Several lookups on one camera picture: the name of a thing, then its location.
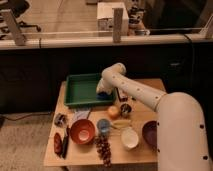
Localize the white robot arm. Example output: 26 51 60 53
96 63 212 171

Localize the green plastic tray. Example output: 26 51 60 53
64 73 116 108

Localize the orange fruit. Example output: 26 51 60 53
107 106 120 119

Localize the dark rectangular box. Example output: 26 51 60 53
117 89 128 102

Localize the grey cloth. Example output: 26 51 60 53
72 107 91 122

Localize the blue cup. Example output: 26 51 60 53
97 119 110 135

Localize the banana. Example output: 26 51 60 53
111 119 131 129

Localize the red bowl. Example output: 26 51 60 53
70 119 95 145

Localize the bunch of red grapes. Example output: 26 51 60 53
95 135 111 167

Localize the small metal object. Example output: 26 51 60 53
54 113 67 127

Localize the purple bowl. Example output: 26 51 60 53
142 121 157 148

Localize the black utensil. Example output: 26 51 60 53
62 126 69 159

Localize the red spatula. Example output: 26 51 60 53
54 133 62 156

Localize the wooden railing beam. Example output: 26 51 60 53
0 34 213 50

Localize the white cardboard box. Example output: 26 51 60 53
97 2 129 35

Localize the black office chair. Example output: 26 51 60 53
0 0 41 33

